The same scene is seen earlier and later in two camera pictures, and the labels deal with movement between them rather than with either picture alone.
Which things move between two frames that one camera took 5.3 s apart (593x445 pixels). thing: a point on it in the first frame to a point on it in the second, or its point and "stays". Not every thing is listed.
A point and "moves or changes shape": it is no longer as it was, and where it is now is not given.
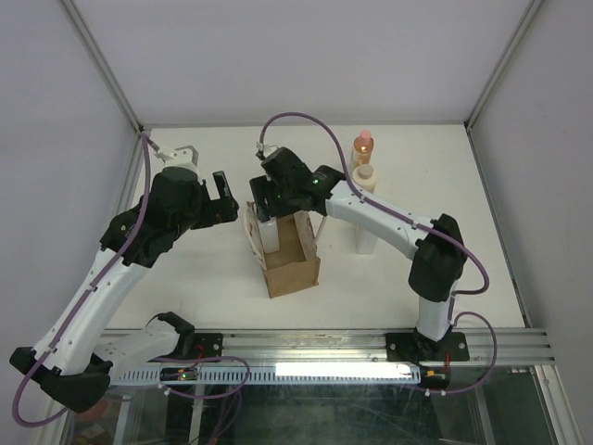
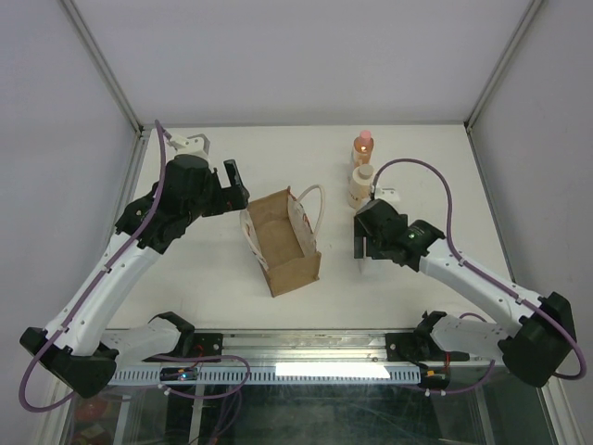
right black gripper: x=261 y=187 to x=359 y=242
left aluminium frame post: x=103 y=64 stays
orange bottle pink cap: x=362 y=148 stays
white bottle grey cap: x=365 y=242 moves or changes shape
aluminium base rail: x=463 y=347 stays
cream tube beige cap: x=365 y=178 stays
